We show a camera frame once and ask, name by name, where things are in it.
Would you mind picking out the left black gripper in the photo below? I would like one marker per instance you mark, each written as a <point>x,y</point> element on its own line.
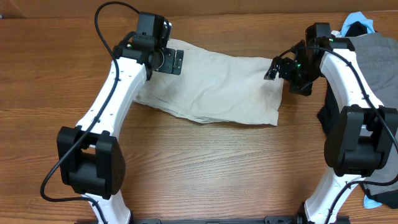
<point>168,65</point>

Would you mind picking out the black garment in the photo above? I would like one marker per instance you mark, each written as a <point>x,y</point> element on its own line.
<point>328,116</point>

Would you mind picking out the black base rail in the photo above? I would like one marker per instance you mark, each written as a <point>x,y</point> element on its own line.
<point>214,221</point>

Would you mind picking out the beige shorts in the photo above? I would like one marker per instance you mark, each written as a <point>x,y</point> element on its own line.
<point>215,87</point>

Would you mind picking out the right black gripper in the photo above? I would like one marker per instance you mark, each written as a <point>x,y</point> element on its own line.
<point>305,87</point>

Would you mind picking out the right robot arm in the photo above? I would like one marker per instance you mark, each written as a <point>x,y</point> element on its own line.
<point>360,141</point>

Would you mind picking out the grey shorts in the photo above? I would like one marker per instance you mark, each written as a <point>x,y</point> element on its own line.
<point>377,60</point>

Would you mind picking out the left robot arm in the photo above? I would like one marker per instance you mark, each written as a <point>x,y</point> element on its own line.
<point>91,161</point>

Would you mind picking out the light blue garment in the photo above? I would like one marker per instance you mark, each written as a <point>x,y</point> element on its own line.
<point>356,24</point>

